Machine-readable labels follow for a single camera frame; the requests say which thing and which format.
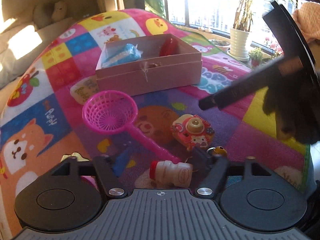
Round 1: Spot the small yogurt drink bottle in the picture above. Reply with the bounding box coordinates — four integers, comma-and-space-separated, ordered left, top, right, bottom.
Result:
149, 160, 193, 188

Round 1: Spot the small red potted plant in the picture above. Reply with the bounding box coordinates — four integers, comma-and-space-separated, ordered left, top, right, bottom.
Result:
249, 47, 263, 67

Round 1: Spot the white plant pot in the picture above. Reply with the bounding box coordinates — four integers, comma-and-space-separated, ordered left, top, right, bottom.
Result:
229, 28, 251, 61

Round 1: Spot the blue tissue pack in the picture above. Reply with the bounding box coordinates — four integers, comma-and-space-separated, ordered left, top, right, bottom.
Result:
101, 43, 143, 69

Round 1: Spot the colourful cartoon play mat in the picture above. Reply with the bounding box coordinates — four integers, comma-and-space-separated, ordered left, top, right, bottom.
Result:
1, 9, 310, 239

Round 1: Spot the gold keychain bell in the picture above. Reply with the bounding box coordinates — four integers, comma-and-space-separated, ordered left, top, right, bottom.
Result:
207, 146, 227, 157

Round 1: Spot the beige sofa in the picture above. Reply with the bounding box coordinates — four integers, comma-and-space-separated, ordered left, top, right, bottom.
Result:
1, 17, 75, 110

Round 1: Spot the pink toy camera keychain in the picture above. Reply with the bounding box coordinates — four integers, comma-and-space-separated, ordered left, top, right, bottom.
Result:
171, 114, 215, 151

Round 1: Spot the plush toy on sofa back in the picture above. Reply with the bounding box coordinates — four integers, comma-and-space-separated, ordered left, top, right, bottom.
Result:
33, 1, 67, 29

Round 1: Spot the pink cardboard box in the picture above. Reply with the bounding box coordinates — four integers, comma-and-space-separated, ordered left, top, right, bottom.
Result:
95, 34, 202, 96

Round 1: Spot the pink toy strainer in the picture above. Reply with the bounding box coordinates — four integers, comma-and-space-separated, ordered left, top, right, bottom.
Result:
82, 90, 180, 164

